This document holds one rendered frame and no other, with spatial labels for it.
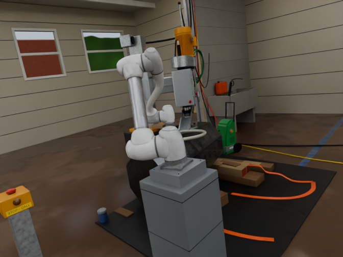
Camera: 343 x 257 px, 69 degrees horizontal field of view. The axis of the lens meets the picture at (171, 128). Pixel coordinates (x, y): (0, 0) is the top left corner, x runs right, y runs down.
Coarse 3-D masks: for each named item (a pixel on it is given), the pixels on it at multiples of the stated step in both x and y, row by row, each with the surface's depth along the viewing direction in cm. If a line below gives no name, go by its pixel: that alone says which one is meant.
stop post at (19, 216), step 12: (24, 192) 112; (0, 204) 105; (12, 204) 108; (24, 204) 111; (12, 216) 110; (24, 216) 114; (12, 228) 112; (24, 228) 114; (24, 240) 114; (36, 240) 118; (24, 252) 114; (36, 252) 118
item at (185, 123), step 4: (192, 108) 315; (180, 120) 284; (184, 120) 292; (188, 120) 290; (180, 124) 276; (184, 124) 283; (188, 124) 281; (180, 128) 273; (184, 128) 275; (188, 128) 264
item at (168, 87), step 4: (144, 80) 342; (152, 80) 347; (164, 80) 350; (168, 80) 350; (172, 80) 350; (144, 84) 342; (152, 84) 348; (164, 84) 351; (168, 84) 350; (172, 84) 350; (144, 88) 343; (148, 88) 344; (152, 88) 348; (164, 88) 352; (168, 88) 352; (172, 88) 352; (144, 92) 344; (148, 92) 345; (152, 92) 348; (164, 92) 354; (168, 92) 354; (144, 96) 345; (148, 96) 347
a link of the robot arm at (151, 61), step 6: (150, 48) 175; (144, 54) 175; (150, 54) 172; (156, 54) 174; (144, 60) 175; (150, 60) 175; (156, 60) 175; (144, 66) 176; (150, 66) 177; (156, 66) 178; (162, 66) 183; (156, 72) 182
